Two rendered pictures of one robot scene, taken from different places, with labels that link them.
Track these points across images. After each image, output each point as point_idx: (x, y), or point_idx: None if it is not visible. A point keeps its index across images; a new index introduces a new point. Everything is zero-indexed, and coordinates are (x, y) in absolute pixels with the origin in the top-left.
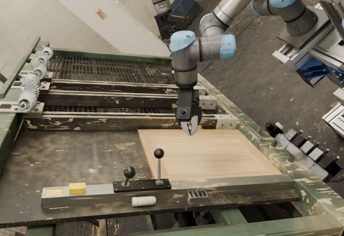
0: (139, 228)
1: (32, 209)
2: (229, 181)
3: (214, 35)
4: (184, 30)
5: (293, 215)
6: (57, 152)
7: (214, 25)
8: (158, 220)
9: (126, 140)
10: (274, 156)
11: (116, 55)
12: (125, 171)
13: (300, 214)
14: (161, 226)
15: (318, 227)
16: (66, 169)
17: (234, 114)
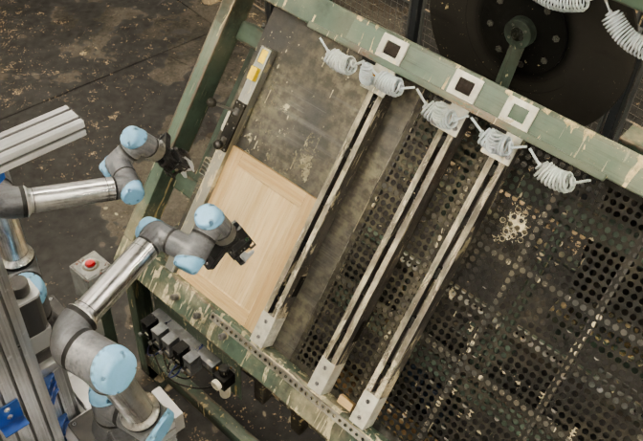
0: (637, 381)
1: (271, 40)
2: (196, 205)
3: (111, 159)
4: (129, 141)
5: (285, 426)
6: (330, 89)
7: (116, 171)
8: (586, 399)
9: (314, 176)
10: (189, 290)
11: None
12: (210, 98)
13: (275, 427)
14: (569, 389)
15: (133, 213)
16: (299, 85)
17: (267, 361)
